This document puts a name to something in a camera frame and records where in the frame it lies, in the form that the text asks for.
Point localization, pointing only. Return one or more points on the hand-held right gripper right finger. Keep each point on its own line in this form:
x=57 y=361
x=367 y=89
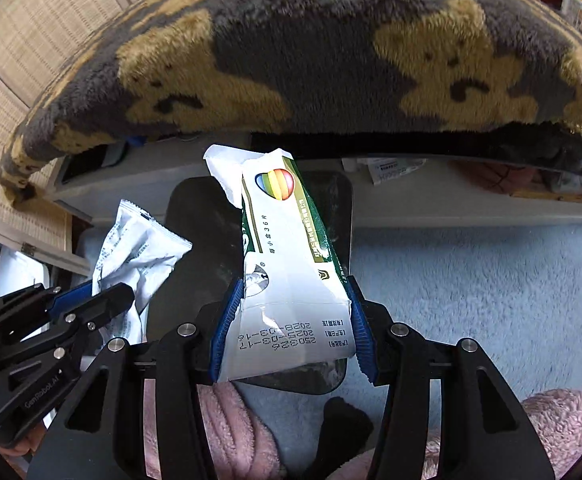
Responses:
x=358 y=330

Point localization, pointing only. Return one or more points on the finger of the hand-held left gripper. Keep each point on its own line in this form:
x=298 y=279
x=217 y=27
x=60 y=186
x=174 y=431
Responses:
x=106 y=302
x=71 y=296

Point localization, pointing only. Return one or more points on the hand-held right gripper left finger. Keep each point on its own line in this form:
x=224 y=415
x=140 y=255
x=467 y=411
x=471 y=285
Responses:
x=226 y=325

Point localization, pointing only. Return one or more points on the white foil sachet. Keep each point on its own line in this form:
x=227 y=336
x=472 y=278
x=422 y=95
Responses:
x=136 y=250

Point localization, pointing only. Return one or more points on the black trash bin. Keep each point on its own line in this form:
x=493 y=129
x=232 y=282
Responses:
x=196 y=240

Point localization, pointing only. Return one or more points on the white and green carton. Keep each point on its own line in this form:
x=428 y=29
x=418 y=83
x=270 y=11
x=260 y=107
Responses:
x=281 y=240

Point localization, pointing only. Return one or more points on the pink fleece clothing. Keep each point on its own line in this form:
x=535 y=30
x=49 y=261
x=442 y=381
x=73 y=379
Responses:
x=241 y=430

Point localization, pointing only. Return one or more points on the white medicine box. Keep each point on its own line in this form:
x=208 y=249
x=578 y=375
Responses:
x=396 y=170

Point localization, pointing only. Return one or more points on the orange basketball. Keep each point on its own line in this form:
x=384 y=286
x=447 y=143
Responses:
x=496 y=180

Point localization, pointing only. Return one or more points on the bamboo folding screen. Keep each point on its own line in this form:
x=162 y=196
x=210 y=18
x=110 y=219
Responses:
x=21 y=35

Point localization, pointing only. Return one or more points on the teddy bear print blanket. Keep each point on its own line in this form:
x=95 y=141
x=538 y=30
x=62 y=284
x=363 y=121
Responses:
x=291 y=60

